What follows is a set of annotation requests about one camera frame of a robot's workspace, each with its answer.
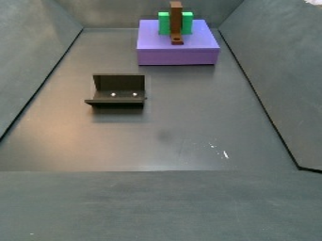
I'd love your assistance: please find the purple block base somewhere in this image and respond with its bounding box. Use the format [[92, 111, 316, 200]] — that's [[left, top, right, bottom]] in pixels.
[[136, 20, 220, 66]]

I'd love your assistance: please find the green upright block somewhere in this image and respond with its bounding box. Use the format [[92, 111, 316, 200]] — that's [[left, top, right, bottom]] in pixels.
[[157, 11, 193, 35]]

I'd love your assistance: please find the black angle bracket fixture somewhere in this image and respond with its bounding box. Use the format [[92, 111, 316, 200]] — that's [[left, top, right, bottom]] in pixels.
[[84, 73, 145, 106]]

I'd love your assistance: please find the brown upright bracket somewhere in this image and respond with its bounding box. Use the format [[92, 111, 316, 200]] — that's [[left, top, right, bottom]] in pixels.
[[169, 1, 182, 45]]

